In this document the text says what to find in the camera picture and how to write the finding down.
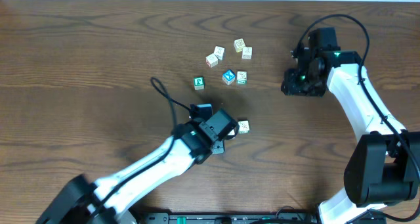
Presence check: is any blue letter X block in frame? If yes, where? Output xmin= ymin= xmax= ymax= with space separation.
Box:
xmin=222 ymin=70 xmax=236 ymax=85

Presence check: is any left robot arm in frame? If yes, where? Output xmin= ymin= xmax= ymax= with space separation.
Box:
xmin=37 ymin=110 xmax=238 ymax=223

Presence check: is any green letter block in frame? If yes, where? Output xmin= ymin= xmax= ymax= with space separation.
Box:
xmin=194 ymin=76 xmax=205 ymax=90

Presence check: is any white picture block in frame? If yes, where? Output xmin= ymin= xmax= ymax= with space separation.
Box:
xmin=213 ymin=46 xmax=225 ymax=60

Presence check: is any red edged white block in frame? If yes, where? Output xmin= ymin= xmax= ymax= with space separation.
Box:
xmin=205 ymin=53 xmax=219 ymax=68

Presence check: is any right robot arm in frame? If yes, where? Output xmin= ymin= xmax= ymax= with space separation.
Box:
xmin=282 ymin=44 xmax=419 ymax=223

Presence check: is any yellow picture block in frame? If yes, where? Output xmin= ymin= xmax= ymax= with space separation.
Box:
xmin=234 ymin=38 xmax=246 ymax=53

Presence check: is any teal picture block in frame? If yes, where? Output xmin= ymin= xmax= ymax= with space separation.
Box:
xmin=236 ymin=71 xmax=247 ymax=84

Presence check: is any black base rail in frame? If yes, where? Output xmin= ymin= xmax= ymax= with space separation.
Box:
xmin=136 ymin=206 xmax=322 ymax=224

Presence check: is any green picture block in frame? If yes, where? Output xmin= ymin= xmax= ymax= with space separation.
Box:
xmin=238 ymin=120 xmax=250 ymax=134

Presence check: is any tan picture block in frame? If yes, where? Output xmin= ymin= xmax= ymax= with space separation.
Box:
xmin=241 ymin=47 xmax=253 ymax=60

